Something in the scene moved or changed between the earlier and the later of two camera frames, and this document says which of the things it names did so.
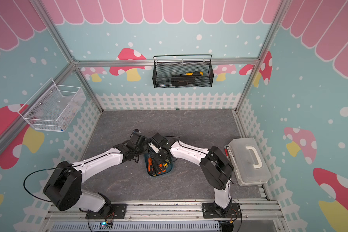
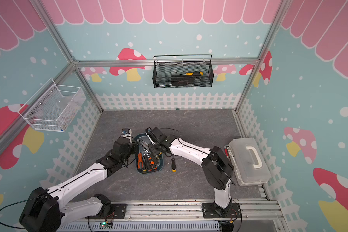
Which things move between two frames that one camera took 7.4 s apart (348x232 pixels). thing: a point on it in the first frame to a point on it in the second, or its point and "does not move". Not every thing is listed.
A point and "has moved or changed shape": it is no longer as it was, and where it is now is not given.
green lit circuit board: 105,225 does not move
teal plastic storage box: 153,169 has moved or changed shape
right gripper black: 156,160 to 152,149
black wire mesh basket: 182,71 does not move
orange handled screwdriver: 150,166 to 140,160
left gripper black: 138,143 to 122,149
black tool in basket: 182,80 does not move
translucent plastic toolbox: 249,165 does not move
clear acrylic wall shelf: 53,107 does not move
